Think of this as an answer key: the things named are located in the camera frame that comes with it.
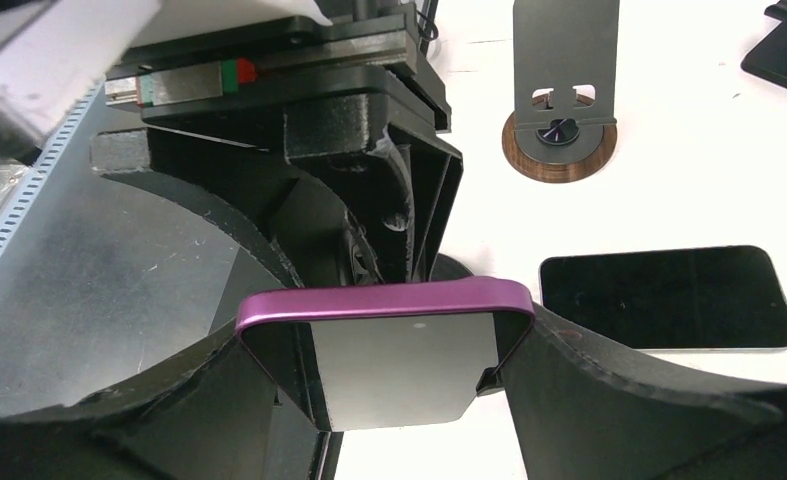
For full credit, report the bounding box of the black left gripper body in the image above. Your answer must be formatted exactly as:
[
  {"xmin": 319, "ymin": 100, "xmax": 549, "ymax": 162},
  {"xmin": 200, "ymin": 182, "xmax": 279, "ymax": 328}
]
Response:
[{"xmin": 90, "ymin": 1, "xmax": 463, "ymax": 287}]

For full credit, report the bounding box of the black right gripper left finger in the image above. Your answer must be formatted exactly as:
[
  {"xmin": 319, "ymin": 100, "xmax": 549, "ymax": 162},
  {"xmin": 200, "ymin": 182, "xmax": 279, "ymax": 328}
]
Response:
[{"xmin": 0, "ymin": 329, "xmax": 276, "ymax": 479}]

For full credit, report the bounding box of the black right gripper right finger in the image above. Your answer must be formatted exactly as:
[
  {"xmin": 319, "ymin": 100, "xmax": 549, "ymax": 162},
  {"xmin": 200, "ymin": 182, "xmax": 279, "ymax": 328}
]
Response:
[{"xmin": 501, "ymin": 306, "xmax": 787, "ymax": 479}]

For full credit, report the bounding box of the black round disc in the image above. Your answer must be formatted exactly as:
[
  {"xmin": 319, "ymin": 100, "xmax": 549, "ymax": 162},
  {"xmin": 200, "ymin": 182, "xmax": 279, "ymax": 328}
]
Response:
[{"xmin": 429, "ymin": 253, "xmax": 474, "ymax": 282}]

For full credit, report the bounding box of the purple phone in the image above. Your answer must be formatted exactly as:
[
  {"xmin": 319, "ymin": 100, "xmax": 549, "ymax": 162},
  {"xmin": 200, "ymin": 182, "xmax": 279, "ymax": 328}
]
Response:
[{"xmin": 235, "ymin": 276, "xmax": 535, "ymax": 432}]

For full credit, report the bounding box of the black phone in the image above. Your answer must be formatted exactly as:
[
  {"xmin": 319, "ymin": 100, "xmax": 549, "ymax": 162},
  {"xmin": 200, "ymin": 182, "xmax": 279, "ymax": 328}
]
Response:
[{"xmin": 539, "ymin": 245, "xmax": 787, "ymax": 350}]

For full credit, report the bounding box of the grey stand with brown base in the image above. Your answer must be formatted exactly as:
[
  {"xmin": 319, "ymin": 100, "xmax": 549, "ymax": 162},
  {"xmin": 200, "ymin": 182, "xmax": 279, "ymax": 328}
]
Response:
[{"xmin": 502, "ymin": 0, "xmax": 620, "ymax": 184}]

